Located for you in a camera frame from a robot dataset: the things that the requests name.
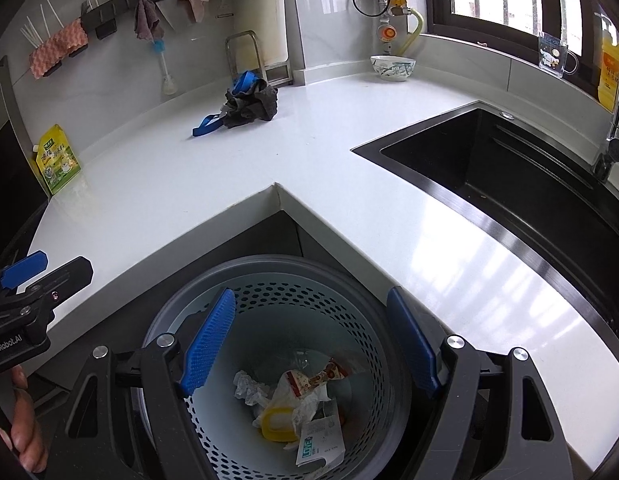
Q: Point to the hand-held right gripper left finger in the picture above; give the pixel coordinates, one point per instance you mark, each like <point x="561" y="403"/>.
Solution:
<point x="209" y="340"/>

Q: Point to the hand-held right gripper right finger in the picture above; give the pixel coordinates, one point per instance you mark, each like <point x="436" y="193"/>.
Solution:
<point x="414" y="340"/>

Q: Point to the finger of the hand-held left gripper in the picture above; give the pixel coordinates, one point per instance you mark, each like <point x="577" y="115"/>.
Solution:
<point x="64" y="275"/>
<point x="24" y="269"/>

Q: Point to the clear plastic cup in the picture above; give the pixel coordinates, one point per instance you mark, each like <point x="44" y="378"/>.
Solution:
<point x="299" y="360"/>

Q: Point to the grey perforated trash bin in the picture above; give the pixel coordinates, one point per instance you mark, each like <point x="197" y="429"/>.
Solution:
<point x="299" y="305"/>

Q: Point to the red and white snack wrapper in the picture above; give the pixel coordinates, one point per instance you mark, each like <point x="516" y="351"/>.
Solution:
<point x="309" y="380"/>

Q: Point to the yellow plastic lid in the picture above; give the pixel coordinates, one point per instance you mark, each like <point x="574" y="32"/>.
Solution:
<point x="277" y="429"/>

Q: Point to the white toothpaste box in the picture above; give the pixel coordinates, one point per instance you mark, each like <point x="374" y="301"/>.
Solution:
<point x="319" y="442"/>

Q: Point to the person's left hand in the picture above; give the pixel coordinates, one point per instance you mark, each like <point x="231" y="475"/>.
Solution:
<point x="27" y="435"/>

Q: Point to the black appliance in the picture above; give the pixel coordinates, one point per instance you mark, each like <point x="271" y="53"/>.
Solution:
<point x="9" y="170"/>

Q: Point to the yellow seasoning pouch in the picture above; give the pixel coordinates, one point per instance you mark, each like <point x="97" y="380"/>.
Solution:
<point x="57" y="162"/>

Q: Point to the black kitchen sink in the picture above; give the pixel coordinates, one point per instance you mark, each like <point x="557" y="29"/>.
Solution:
<point x="514" y="185"/>

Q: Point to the pink sponge cloth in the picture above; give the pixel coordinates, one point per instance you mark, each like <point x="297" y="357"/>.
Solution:
<point x="57" y="50"/>

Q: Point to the bundle of white straws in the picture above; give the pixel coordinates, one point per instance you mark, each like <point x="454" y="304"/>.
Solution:
<point x="29" y="36"/>

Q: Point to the dark grey cloth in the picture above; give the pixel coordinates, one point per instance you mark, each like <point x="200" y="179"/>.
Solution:
<point x="249" y="105"/>

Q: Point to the brown-grey dish cloth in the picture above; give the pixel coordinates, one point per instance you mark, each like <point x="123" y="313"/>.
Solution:
<point x="147" y="20"/>

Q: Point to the metal cutting board rack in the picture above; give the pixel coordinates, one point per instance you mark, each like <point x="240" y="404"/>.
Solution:
<point x="279" y="76"/>

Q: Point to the white patterned bowl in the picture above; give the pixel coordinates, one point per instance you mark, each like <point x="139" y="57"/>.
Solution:
<point x="392" y="67"/>

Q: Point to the chrome sink faucet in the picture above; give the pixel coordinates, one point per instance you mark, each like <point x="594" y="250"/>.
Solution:
<point x="614" y="120"/>

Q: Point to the orange gas regulator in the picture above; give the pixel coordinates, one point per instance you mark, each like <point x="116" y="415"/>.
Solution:
<point x="388" y="32"/>

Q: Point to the glass mug with cartoon print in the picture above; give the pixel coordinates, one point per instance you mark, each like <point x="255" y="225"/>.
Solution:
<point x="554" y="57"/>

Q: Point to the yellow gas valve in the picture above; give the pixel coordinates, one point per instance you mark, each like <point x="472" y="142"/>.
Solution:
<point x="399" y="9"/>

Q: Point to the yellow detergent bottle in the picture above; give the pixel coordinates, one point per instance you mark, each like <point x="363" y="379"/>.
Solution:
<point x="609" y="70"/>

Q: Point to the white cutting board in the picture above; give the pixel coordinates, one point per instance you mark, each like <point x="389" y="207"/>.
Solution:
<point x="269" y="10"/>

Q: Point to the black wall hook rail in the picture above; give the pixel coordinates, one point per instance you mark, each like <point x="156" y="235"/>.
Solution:
<point x="114" y="7"/>

